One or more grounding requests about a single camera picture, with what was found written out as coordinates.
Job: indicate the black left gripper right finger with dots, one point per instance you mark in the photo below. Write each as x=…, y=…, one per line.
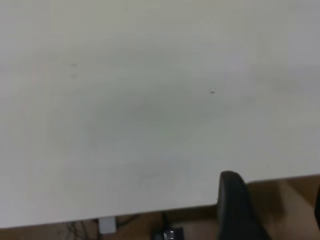
x=318, y=205

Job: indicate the small white box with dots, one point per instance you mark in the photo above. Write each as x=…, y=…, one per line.
x=107, y=225

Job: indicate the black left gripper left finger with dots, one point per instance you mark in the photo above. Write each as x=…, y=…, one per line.
x=235, y=210

